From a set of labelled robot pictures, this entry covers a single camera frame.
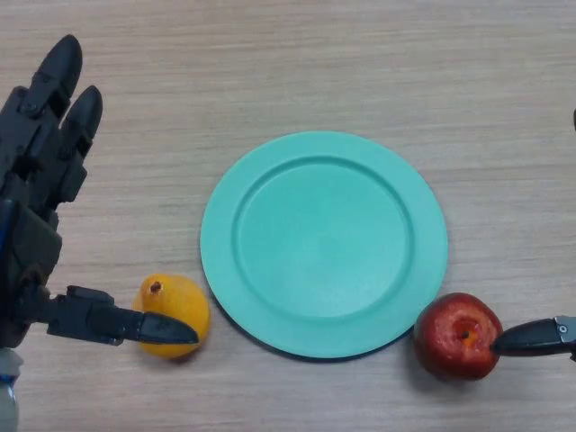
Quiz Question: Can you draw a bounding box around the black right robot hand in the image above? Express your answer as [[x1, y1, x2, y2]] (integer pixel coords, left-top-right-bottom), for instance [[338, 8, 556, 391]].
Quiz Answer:
[[490, 107, 576, 362]]

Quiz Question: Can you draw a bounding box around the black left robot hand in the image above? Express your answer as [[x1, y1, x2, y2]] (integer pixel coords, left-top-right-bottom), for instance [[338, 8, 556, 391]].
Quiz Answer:
[[0, 34, 200, 357]]

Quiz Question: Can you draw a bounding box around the red apple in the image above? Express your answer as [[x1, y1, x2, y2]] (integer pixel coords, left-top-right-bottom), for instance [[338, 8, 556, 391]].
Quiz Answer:
[[412, 292, 504, 382]]

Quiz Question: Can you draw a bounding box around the green round plate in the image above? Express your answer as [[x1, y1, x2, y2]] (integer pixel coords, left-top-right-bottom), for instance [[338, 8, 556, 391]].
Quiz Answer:
[[200, 130, 450, 360]]

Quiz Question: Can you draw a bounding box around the yellow pear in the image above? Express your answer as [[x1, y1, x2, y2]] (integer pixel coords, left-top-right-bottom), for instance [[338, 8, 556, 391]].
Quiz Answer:
[[131, 273, 212, 361]]

